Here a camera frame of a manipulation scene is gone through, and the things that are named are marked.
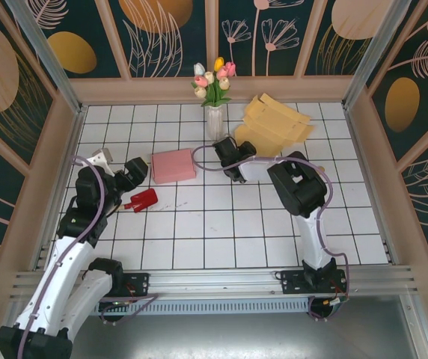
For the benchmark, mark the pink paper box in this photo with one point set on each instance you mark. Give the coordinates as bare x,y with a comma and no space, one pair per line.
173,166

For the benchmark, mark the white ribbed vase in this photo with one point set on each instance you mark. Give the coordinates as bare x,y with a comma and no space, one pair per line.
214,123

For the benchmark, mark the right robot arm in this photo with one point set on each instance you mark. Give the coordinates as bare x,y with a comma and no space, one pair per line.
296,183

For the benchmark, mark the yellow paper box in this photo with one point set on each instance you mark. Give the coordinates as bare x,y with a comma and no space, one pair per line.
274,123

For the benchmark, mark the red toy shovel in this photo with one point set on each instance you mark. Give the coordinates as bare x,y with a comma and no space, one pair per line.
144,200

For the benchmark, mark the tulip flower bouquet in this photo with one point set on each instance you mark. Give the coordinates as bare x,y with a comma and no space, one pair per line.
214,80

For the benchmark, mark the aluminium frame post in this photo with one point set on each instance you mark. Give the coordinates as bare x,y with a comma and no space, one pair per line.
45,48
378,45

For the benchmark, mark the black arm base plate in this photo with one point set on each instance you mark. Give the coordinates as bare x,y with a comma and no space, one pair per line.
139,282
292,284

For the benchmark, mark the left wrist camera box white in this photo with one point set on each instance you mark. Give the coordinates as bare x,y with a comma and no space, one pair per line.
100,161

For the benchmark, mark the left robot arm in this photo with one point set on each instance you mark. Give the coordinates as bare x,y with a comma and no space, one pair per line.
68,269

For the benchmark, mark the aluminium mounting rail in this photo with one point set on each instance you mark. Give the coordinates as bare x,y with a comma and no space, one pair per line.
214,280

